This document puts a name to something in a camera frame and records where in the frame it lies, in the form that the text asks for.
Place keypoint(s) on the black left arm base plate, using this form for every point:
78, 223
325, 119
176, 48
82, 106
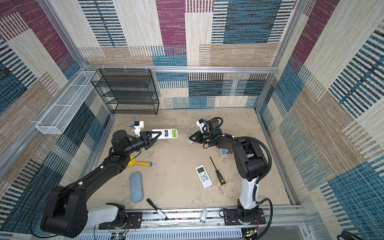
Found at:
130, 220

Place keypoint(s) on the white wire mesh basket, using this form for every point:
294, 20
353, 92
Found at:
59, 116

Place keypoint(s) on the colourful magazine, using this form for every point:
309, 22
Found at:
225, 152

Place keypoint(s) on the white remote with red buttons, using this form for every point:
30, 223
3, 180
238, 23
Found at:
167, 134

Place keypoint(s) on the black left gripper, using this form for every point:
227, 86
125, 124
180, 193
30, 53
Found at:
144, 137

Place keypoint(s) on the aluminium front rail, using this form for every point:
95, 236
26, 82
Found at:
282, 215

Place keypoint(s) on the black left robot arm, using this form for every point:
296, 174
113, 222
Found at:
65, 210

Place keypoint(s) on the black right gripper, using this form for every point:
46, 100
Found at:
198, 137

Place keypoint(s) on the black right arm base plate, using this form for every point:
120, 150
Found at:
237, 216

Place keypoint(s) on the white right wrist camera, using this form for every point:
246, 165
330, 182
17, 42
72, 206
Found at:
202, 124

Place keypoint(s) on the white cylinder on rail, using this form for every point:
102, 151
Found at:
203, 216

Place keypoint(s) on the black yellow screwdriver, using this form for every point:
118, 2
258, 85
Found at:
219, 175

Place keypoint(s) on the blue grey glasses case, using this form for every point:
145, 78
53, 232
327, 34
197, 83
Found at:
136, 187

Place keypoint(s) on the black marker pen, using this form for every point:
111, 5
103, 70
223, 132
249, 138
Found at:
158, 210

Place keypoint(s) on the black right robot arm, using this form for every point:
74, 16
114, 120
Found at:
252, 157

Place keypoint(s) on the yellow scraper with blue tip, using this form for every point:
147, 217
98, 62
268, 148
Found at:
133, 162

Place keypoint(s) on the white air conditioner remote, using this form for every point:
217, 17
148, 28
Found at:
203, 176

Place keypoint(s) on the black wire mesh shelf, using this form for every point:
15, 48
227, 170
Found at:
127, 91

